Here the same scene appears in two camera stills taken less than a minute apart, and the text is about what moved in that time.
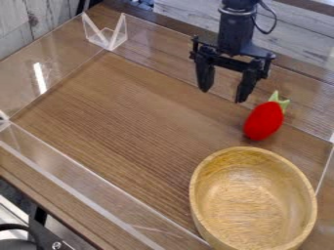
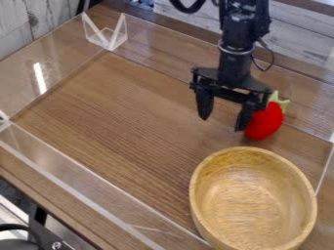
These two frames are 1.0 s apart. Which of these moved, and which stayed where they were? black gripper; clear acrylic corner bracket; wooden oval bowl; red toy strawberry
Moved: black gripper
Stayed: wooden oval bowl; clear acrylic corner bracket; red toy strawberry
